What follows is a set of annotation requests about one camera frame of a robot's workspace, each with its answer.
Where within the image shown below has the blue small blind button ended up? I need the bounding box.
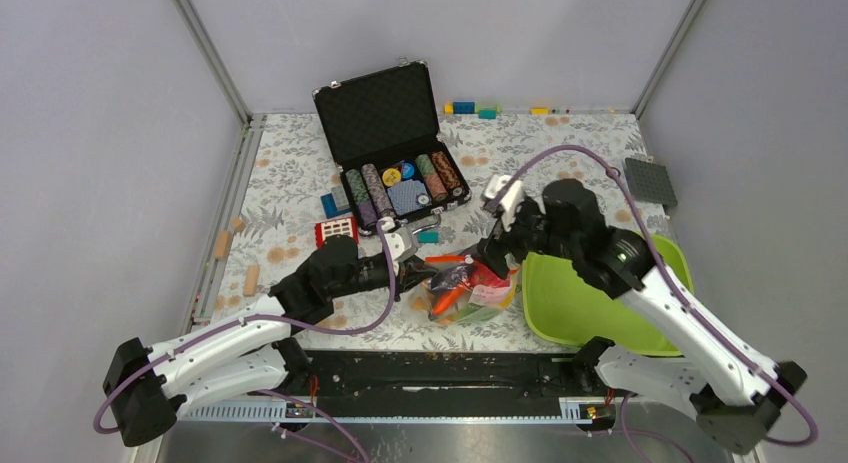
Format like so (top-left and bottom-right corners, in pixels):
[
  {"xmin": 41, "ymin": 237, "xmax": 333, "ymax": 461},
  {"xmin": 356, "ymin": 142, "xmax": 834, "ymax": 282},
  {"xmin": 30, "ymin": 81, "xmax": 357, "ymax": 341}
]
[{"xmin": 400, "ymin": 162, "xmax": 416, "ymax": 181}]

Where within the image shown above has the grey building baseplate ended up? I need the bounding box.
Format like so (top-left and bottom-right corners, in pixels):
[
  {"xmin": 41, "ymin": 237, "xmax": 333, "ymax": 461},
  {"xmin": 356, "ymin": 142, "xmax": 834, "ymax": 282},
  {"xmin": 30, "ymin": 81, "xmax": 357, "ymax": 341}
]
[{"xmin": 624, "ymin": 158, "xmax": 678, "ymax": 208}]

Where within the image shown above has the blue toy brick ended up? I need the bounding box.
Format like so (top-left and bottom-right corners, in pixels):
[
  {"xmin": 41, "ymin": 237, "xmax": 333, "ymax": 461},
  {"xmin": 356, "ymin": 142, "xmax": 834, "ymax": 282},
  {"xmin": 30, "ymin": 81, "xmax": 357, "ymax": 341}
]
[{"xmin": 320, "ymin": 193, "xmax": 339, "ymax": 219}]

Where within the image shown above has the red white window brick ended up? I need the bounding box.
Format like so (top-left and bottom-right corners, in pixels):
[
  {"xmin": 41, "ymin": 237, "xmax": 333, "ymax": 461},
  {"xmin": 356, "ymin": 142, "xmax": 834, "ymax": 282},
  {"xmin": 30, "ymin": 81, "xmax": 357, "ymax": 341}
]
[{"xmin": 314, "ymin": 216, "xmax": 359, "ymax": 248}]

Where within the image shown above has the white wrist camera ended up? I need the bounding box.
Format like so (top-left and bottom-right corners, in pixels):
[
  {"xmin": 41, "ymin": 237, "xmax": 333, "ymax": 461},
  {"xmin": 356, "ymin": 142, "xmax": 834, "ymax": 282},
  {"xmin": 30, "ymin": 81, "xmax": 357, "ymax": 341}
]
[
  {"xmin": 376, "ymin": 217, "xmax": 418, "ymax": 269},
  {"xmin": 483, "ymin": 175, "xmax": 525, "ymax": 231}
]

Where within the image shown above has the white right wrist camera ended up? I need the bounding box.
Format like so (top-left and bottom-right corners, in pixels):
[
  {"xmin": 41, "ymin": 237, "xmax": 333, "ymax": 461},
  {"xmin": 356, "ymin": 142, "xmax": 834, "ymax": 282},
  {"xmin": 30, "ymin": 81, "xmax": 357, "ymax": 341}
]
[{"xmin": 483, "ymin": 175, "xmax": 525, "ymax": 231}]

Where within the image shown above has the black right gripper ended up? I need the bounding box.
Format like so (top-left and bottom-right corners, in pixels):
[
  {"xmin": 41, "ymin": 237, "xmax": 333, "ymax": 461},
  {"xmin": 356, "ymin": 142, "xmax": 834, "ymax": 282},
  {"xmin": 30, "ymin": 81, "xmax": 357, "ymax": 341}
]
[{"xmin": 470, "ymin": 195, "xmax": 579, "ymax": 279}]

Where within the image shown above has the yellow big blind button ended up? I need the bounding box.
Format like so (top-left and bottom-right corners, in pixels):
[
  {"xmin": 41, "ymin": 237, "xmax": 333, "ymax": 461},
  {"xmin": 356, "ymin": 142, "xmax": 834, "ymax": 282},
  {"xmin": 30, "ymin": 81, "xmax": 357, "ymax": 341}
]
[{"xmin": 381, "ymin": 167, "xmax": 403, "ymax": 187}]

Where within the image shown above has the green plastic tray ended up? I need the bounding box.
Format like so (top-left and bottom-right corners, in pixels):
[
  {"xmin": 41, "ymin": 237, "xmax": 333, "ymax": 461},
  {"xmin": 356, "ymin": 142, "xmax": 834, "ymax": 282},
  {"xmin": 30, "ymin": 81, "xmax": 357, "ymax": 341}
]
[{"xmin": 521, "ymin": 253, "xmax": 681, "ymax": 357}]

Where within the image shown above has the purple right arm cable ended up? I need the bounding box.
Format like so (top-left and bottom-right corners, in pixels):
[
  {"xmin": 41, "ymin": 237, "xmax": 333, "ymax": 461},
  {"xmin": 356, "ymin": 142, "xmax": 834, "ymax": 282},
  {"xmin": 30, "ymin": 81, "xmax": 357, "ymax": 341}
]
[{"xmin": 500, "ymin": 143, "xmax": 819, "ymax": 448}]

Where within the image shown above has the grey toy brick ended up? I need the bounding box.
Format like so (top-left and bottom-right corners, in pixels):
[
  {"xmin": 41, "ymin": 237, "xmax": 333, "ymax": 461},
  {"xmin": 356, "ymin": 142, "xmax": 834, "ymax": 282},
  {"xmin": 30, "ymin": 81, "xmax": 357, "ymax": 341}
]
[{"xmin": 331, "ymin": 186, "xmax": 350, "ymax": 212}]

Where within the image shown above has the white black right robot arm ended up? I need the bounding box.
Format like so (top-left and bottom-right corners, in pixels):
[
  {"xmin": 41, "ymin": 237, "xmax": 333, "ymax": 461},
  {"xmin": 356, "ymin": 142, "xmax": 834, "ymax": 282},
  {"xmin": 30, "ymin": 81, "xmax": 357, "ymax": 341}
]
[{"xmin": 478, "ymin": 175, "xmax": 806, "ymax": 455}]

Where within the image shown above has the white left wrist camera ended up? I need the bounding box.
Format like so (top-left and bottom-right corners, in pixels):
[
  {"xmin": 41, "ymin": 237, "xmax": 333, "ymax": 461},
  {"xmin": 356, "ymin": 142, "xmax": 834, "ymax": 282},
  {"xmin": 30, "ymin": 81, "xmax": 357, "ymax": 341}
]
[{"xmin": 376, "ymin": 217, "xmax": 418, "ymax": 269}]

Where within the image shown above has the small teal block by case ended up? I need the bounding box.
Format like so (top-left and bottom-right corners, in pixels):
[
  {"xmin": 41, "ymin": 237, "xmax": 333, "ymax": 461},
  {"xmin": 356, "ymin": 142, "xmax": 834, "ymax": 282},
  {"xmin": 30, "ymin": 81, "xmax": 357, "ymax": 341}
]
[{"xmin": 417, "ymin": 231, "xmax": 440, "ymax": 244}]

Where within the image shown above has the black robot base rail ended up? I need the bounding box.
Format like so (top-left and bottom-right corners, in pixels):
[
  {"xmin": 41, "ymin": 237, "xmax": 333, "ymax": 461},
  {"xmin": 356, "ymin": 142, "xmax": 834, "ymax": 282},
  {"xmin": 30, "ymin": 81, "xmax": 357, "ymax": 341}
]
[{"xmin": 277, "ymin": 350, "xmax": 624, "ymax": 422}]

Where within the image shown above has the blue playing card deck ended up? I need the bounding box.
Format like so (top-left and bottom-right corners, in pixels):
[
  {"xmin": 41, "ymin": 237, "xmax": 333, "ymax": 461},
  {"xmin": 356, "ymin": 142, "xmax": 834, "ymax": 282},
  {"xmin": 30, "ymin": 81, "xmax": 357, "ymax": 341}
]
[{"xmin": 387, "ymin": 179, "xmax": 431, "ymax": 216}]

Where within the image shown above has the black poker chip case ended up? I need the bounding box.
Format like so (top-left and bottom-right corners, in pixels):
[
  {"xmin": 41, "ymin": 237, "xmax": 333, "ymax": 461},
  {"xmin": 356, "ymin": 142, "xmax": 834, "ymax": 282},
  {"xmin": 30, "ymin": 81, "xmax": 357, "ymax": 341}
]
[{"xmin": 312, "ymin": 60, "xmax": 472, "ymax": 236}]

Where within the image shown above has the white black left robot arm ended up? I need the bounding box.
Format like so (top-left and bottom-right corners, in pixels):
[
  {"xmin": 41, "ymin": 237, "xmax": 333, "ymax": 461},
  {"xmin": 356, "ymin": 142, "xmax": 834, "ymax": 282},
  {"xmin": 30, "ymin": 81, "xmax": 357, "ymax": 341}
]
[{"xmin": 94, "ymin": 236, "xmax": 437, "ymax": 447}]

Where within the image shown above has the wooden block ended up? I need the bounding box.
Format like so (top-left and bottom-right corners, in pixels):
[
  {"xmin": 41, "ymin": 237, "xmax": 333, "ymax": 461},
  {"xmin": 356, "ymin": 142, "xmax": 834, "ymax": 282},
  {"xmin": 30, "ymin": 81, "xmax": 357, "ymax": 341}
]
[{"xmin": 212, "ymin": 230, "xmax": 233, "ymax": 260}]

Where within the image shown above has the teal toy block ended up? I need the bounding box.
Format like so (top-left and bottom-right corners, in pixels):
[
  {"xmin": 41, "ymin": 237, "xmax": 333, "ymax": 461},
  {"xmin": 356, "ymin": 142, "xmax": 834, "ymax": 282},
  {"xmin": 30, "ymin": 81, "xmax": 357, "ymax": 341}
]
[{"xmin": 477, "ymin": 108, "xmax": 499, "ymax": 120}]

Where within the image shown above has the blue toy block at wall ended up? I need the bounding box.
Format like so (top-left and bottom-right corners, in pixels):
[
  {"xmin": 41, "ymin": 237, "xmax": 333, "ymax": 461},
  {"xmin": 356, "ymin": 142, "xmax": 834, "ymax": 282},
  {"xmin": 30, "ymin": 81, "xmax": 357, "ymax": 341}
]
[{"xmin": 451, "ymin": 101, "xmax": 476, "ymax": 114}]

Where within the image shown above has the red toy apple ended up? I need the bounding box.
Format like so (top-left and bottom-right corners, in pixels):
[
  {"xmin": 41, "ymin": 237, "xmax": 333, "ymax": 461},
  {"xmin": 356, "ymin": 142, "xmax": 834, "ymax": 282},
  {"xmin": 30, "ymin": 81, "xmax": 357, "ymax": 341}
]
[{"xmin": 468, "ymin": 262, "xmax": 518, "ymax": 290}]

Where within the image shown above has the orange toy carrot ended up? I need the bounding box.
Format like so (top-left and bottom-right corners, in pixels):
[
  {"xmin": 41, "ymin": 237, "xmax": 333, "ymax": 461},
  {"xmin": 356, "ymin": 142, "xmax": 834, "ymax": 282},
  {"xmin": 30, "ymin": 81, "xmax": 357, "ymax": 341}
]
[{"xmin": 432, "ymin": 286, "xmax": 466, "ymax": 315}]

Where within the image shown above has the clear zip top bag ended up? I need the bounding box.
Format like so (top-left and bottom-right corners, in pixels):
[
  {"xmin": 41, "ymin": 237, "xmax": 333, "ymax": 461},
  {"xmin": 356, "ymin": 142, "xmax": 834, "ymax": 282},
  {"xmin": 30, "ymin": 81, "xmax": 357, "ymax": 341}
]
[{"xmin": 412, "ymin": 254, "xmax": 520, "ymax": 326}]

